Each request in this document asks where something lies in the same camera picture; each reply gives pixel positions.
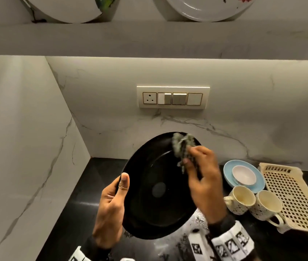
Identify white plate with green print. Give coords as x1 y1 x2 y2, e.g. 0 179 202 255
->
19 0 121 24

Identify person's left hand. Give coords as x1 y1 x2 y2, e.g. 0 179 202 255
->
92 172 130 249

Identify light blue saucer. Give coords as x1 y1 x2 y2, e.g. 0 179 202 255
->
223 160 266 194

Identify grey cleaning cloth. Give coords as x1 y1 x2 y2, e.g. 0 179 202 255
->
171 132 201 175

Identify person's left forearm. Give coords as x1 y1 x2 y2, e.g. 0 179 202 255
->
80 236 111 261

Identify white wall switch panel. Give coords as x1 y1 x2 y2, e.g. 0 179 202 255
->
137 85 210 110

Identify white left wrist marker band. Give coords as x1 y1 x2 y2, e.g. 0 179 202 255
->
68 246 136 261

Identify small white bowl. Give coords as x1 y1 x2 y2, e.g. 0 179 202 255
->
232 165 257 186

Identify black round plate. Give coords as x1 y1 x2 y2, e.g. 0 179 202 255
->
116 132 206 240

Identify white plate with red flower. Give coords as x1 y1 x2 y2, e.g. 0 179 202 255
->
162 0 258 23

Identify person's right hand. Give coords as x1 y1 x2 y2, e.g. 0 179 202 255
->
182 146 228 225

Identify person's right forearm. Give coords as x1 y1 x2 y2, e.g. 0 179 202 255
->
207 214 261 261

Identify white marble shelf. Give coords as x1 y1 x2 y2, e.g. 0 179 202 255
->
0 20 308 61

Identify cream plastic perforated tray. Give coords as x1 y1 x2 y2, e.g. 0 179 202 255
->
259 162 308 243

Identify white wrist marker band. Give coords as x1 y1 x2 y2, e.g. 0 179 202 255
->
188 221 255 261
68 246 136 261

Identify white speckled cup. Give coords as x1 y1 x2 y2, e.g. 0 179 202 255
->
223 185 256 216
249 190 285 227

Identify white right wrist marker band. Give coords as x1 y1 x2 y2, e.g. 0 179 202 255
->
188 221 255 261

